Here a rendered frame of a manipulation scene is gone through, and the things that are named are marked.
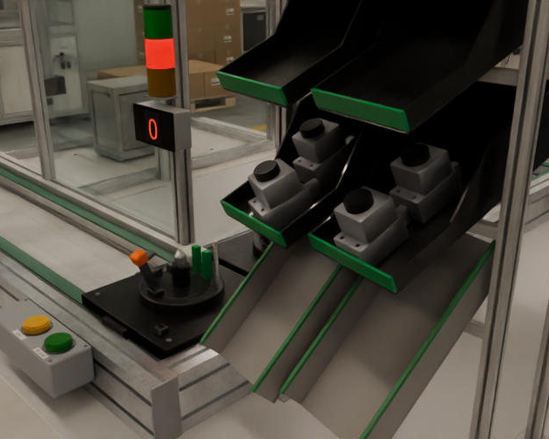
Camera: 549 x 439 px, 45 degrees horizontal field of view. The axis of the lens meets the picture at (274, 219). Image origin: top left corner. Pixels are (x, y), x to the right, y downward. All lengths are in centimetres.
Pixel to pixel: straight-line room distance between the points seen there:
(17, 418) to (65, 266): 40
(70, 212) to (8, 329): 55
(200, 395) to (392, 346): 32
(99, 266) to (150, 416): 50
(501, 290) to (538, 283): 75
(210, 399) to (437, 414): 34
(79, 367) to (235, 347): 25
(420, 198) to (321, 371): 25
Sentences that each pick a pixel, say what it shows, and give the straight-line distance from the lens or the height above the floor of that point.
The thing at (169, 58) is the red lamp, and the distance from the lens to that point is 120.
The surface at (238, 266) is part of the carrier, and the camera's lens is 120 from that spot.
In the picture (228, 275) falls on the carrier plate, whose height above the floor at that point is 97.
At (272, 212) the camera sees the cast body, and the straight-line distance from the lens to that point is 75.
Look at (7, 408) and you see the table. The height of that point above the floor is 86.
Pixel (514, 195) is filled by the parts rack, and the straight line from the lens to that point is 70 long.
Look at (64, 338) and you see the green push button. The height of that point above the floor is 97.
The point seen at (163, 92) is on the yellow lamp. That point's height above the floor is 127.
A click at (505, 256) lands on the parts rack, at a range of 72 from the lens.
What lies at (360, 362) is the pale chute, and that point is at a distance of 80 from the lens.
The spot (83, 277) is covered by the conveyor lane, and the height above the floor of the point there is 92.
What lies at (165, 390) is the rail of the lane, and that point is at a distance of 93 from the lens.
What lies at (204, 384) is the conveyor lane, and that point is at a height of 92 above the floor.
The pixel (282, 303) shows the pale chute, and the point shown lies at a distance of 88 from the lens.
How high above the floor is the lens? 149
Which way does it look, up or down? 22 degrees down
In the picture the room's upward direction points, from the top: straight up
